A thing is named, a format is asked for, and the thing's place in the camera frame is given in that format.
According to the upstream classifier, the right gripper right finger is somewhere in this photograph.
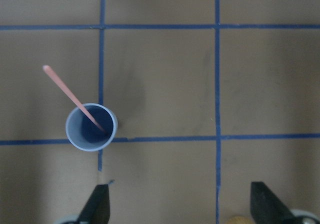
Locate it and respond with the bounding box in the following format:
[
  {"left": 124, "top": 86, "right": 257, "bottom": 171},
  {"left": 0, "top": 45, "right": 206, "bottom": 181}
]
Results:
[{"left": 250, "top": 181, "right": 296, "bottom": 224}]

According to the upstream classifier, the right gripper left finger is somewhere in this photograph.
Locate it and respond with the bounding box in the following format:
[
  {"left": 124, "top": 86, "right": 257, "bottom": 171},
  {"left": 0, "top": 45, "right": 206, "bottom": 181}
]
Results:
[{"left": 76, "top": 184, "right": 111, "bottom": 224}]

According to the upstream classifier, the bamboo wooden cup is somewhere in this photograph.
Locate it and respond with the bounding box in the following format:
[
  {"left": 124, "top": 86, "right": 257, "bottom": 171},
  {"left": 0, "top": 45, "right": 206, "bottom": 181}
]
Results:
[{"left": 225, "top": 215, "right": 254, "bottom": 224}]

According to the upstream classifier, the light blue plastic cup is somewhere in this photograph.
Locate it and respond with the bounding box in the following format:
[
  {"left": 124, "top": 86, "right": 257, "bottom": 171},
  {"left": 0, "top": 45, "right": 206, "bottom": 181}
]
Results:
[{"left": 65, "top": 103, "right": 118, "bottom": 152}]

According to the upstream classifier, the pink chopstick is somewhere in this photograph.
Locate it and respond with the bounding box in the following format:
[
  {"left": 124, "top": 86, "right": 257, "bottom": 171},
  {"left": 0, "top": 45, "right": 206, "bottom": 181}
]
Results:
[{"left": 42, "top": 65, "right": 106, "bottom": 133}]

